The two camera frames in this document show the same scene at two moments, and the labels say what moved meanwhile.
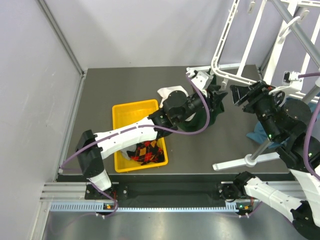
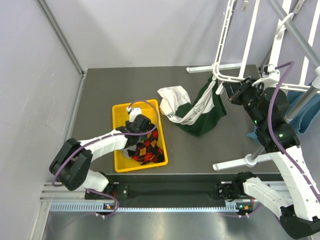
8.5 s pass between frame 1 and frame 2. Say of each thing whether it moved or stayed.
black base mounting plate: stayed
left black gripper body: moved
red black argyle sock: stayed
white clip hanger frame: moved
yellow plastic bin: stayed
